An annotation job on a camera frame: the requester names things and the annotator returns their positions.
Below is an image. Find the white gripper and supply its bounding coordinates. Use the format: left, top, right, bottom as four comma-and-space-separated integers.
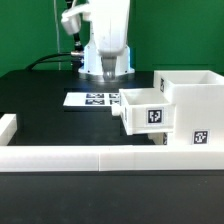
61, 0, 131, 80

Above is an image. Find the white front fence rail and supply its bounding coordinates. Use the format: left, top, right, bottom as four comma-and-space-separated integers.
0, 145, 224, 172

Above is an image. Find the black cable bundle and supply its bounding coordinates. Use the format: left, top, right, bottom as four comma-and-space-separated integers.
25, 0, 86, 71

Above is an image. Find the white drawer box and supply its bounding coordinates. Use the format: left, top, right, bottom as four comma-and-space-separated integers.
148, 133, 168, 145
111, 88, 175, 135

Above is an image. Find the white drawer cabinet frame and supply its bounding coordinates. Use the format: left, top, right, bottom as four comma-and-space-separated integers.
154, 70, 224, 146

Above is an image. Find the white left fence piece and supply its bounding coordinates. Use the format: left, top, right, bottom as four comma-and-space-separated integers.
0, 114, 17, 146

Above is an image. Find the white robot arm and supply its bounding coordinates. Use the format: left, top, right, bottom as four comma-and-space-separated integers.
61, 0, 135, 82

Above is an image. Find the thin grey vertical cable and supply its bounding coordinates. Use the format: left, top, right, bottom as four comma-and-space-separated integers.
53, 0, 62, 71

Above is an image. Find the white front drawer box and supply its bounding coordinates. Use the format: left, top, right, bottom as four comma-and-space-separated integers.
148, 133, 168, 145

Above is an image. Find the white marker sheet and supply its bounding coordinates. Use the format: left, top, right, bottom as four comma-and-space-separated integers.
63, 92, 120, 107

